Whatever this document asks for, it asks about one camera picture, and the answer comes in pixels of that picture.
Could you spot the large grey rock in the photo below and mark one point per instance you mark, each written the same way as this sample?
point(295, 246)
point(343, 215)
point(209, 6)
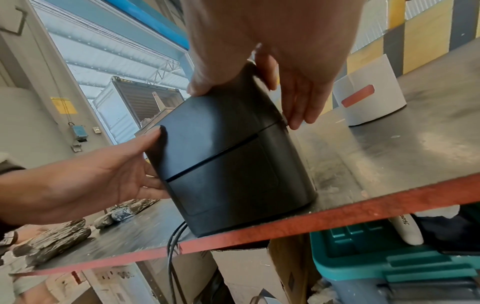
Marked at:
point(52, 243)

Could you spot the blue steel beam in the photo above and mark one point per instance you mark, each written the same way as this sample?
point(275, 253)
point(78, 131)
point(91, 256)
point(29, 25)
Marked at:
point(150, 20)

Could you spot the white printed carton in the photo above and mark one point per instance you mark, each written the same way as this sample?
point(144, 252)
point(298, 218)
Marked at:
point(116, 282)

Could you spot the blue switch box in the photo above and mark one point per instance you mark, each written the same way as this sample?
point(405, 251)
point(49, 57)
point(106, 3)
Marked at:
point(80, 132)

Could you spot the person's left forearm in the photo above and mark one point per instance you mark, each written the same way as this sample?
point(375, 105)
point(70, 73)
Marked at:
point(9, 199)

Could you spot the white box with red label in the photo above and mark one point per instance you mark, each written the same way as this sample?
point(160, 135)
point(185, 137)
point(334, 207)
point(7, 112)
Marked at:
point(375, 98)

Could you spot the grey shipping container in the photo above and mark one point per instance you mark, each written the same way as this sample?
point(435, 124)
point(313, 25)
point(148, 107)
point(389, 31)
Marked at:
point(131, 104)

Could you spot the person's left hand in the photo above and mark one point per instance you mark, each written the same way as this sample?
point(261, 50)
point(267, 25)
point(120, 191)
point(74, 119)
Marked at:
point(82, 184)

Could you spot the person's right hand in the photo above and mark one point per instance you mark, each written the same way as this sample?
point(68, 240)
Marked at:
point(270, 32)

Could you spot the brown cardboard box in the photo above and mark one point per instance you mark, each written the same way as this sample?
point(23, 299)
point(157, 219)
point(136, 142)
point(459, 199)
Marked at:
point(255, 273)

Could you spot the yellow wall sign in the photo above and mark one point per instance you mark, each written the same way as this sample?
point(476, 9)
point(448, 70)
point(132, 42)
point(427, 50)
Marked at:
point(63, 105)

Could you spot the orange metal shelf rack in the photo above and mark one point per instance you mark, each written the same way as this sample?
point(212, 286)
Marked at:
point(375, 204)

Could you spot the yellow and grey striped barrier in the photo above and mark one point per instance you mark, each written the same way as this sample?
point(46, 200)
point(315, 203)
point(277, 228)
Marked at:
point(423, 35)

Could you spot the teal plastic crate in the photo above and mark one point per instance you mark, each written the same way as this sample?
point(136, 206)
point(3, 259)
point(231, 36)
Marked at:
point(375, 258)

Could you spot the black label printer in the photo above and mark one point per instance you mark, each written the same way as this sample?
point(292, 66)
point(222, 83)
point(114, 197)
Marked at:
point(228, 160)

